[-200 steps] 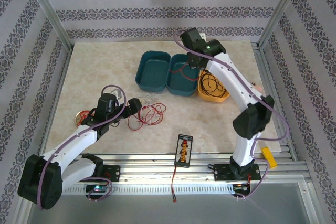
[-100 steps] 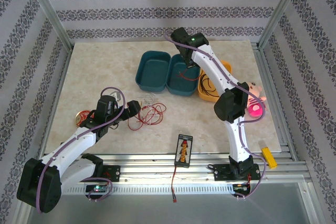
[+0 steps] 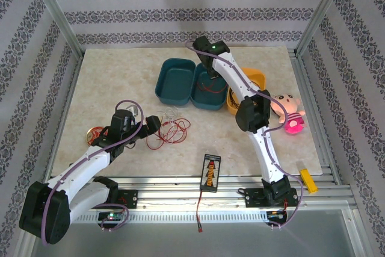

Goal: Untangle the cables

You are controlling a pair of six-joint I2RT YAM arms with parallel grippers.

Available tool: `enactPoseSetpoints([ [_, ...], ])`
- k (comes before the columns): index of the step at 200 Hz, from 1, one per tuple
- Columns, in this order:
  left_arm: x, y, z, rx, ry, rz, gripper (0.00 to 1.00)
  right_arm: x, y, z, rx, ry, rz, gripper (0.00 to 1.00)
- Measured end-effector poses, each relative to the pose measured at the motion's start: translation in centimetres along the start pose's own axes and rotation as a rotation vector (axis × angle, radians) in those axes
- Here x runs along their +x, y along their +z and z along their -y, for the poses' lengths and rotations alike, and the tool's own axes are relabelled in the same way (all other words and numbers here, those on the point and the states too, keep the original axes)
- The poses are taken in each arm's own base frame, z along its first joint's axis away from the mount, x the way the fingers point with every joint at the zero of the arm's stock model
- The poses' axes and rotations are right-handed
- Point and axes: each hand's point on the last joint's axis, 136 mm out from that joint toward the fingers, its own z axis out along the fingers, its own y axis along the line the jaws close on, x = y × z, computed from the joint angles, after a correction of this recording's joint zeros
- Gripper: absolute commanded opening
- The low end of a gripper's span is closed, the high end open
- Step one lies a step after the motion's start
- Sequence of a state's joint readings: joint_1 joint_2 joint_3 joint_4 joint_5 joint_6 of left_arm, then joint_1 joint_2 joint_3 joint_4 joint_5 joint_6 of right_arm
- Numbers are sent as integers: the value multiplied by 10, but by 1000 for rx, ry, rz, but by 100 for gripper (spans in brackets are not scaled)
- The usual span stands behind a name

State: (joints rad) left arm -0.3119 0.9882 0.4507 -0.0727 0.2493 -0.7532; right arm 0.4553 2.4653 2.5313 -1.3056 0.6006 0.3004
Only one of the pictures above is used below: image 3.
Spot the pink plush doll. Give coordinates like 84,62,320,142
269,93,307,135

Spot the white cable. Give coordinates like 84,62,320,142
156,107,182,144

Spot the slotted white cable duct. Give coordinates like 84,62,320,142
72,211,268,224

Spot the teal plastic bin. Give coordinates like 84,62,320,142
155,58,198,107
189,61,228,111

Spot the yellow block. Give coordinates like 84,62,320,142
299,168,319,193

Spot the orange plastic bin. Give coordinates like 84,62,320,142
226,67,267,116

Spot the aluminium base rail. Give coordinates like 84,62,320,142
26,174,353,212

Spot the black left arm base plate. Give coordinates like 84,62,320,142
119,189,138,209

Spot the aluminium side rail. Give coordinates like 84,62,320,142
42,55,84,179
287,48,342,185

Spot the black battery pack orange print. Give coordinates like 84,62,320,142
200,153,222,193

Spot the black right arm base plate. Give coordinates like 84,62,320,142
245,187,298,209

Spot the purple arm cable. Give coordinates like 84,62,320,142
185,40,304,231
41,100,144,246

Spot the grey metal panel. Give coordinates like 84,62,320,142
29,222,362,257

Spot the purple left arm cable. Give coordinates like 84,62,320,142
41,100,144,246

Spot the left controller board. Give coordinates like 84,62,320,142
98,212,124,222

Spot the red round tin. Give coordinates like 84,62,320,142
86,126,105,148

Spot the aluminium frame post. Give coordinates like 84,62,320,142
296,0,356,56
25,0,84,58

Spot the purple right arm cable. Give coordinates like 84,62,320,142
185,40,304,231

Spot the red battery lead wire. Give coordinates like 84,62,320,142
195,191,206,234

